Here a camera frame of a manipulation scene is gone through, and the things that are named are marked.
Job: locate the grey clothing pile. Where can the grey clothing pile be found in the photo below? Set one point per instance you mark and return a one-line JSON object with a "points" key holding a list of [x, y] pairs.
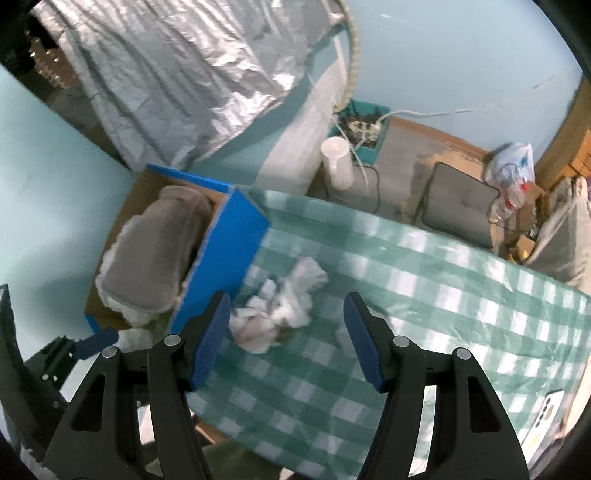
{"points": [[563, 240]]}

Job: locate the white cloth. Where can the white cloth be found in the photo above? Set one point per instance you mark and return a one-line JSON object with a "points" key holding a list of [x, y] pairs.
{"points": [[295, 295]]}

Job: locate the clear plastic bottle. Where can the clear plastic bottle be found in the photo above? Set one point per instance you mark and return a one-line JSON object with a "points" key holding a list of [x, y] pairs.
{"points": [[510, 198]]}

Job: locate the white power strip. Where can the white power strip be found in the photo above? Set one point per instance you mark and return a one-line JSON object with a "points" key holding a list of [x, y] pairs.
{"points": [[364, 127]]}

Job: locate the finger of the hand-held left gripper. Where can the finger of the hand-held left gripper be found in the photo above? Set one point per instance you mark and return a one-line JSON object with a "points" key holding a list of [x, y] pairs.
{"points": [[99, 344]]}

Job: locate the grey plush blanket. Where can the grey plush blanket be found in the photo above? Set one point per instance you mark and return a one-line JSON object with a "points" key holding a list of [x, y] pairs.
{"points": [[152, 244]]}

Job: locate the grey seat cushion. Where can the grey seat cushion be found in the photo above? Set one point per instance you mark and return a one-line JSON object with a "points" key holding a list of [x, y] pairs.
{"points": [[461, 203]]}

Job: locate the wooden slatted headboard shelf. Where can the wooden slatted headboard shelf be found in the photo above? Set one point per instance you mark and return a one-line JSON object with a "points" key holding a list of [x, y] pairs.
{"points": [[579, 152]]}

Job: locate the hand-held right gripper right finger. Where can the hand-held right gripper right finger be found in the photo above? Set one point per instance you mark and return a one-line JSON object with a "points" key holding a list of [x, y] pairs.
{"points": [[364, 350]]}

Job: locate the silver crinkled cover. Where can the silver crinkled cover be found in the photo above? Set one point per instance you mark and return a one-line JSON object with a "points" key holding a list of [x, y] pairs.
{"points": [[184, 69]]}

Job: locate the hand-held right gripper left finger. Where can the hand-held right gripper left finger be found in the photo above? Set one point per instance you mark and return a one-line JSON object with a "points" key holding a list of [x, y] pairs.
{"points": [[214, 341]]}

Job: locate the white printed card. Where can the white printed card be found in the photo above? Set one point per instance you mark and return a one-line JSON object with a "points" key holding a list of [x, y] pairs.
{"points": [[545, 417]]}

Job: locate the teal basket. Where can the teal basket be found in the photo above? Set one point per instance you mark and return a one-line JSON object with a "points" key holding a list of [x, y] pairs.
{"points": [[371, 147]]}

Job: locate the cardboard box with blue edge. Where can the cardboard box with blue edge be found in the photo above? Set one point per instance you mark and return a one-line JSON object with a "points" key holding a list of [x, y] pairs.
{"points": [[235, 240]]}

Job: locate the green checked tablecloth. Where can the green checked tablecloth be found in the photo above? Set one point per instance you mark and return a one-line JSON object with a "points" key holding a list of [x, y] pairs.
{"points": [[438, 300]]}

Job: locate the white cylinder humidifier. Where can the white cylinder humidifier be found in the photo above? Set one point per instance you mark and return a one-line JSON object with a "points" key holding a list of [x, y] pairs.
{"points": [[338, 161]]}

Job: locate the white plastic bag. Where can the white plastic bag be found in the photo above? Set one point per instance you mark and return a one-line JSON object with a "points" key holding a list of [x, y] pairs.
{"points": [[515, 159]]}

